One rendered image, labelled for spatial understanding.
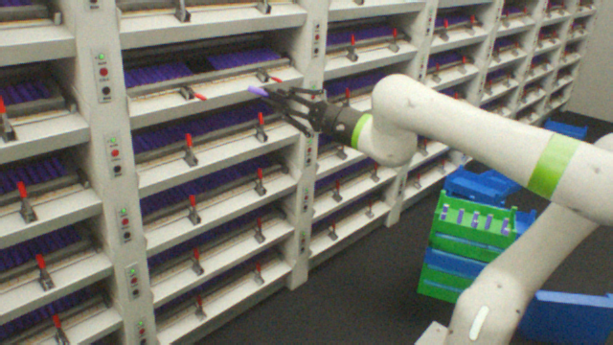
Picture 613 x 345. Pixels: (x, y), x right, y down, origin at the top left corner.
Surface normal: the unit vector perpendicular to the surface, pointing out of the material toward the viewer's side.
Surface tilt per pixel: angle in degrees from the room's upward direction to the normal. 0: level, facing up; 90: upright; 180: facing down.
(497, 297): 7
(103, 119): 90
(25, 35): 22
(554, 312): 90
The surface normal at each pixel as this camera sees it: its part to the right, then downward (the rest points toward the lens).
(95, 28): 0.72, 0.36
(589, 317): -0.10, 0.46
